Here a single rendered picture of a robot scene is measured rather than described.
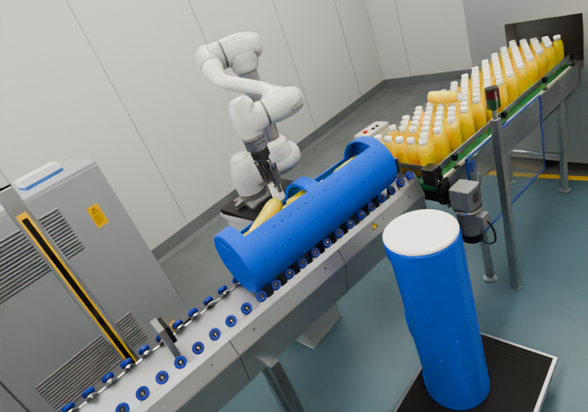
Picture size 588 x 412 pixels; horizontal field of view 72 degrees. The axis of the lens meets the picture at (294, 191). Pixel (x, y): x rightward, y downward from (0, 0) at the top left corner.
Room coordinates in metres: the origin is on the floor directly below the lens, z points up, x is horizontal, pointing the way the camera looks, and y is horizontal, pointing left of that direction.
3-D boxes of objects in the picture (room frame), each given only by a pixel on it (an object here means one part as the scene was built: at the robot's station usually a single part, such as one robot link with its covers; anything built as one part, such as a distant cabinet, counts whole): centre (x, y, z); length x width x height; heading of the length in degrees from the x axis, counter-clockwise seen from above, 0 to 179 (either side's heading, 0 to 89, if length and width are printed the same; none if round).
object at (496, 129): (1.76, -1.03, 0.55); 0.04 x 0.04 x 1.10; 30
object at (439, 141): (1.89, -0.80, 0.99); 0.07 x 0.07 x 0.19
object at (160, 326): (1.22, 0.64, 1.00); 0.10 x 0.04 x 0.15; 30
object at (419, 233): (1.24, -0.39, 1.03); 0.28 x 0.28 x 0.01
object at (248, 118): (1.54, 0.06, 1.60); 0.13 x 0.11 x 0.16; 99
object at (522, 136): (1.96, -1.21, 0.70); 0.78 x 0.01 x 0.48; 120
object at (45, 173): (2.54, 1.43, 1.48); 0.24 x 0.12 x 0.08; 136
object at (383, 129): (2.24, -0.56, 1.05); 0.20 x 0.10 x 0.10; 120
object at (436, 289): (1.24, -0.39, 0.59); 0.28 x 0.28 x 0.88
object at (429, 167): (1.73, -0.66, 0.95); 0.10 x 0.07 x 0.10; 30
